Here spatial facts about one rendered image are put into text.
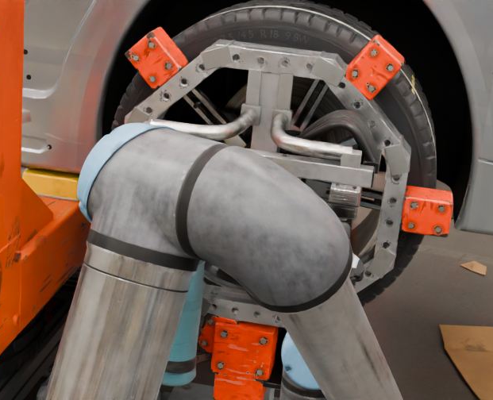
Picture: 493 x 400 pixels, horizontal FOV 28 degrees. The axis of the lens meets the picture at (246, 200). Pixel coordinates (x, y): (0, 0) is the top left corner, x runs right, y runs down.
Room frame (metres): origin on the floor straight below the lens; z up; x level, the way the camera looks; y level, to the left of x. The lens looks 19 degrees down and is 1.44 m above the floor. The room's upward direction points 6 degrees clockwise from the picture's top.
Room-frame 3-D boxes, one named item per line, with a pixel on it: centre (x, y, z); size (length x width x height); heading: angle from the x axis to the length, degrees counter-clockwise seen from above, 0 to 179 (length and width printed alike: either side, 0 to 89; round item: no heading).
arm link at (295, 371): (1.28, -0.12, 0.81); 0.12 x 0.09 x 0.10; 172
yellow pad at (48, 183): (2.18, 0.43, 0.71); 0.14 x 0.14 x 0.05; 82
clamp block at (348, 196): (1.59, -0.17, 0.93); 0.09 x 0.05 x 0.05; 172
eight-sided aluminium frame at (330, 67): (1.82, -0.03, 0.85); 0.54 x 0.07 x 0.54; 82
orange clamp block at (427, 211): (1.78, -0.34, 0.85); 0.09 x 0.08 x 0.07; 82
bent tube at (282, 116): (1.68, -0.11, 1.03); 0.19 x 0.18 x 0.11; 172
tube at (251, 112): (1.71, 0.09, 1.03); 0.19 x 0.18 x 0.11; 172
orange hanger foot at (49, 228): (2.01, 0.46, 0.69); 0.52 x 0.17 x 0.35; 172
